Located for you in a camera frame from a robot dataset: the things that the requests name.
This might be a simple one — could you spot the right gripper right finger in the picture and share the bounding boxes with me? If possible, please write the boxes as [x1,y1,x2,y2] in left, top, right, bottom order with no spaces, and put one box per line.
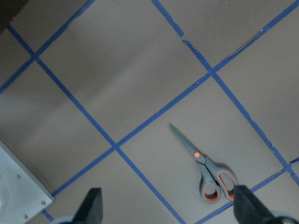
[234,185,276,224]

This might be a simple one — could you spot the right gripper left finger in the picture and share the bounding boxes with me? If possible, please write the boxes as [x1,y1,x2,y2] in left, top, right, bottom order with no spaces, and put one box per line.
[72,188,103,224]

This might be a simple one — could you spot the grey orange scissors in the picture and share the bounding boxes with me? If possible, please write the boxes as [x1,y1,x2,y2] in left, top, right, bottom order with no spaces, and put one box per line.
[169,124,238,203]

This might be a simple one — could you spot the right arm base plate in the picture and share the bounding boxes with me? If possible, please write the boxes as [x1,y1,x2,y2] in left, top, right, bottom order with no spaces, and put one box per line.
[0,141,55,224]

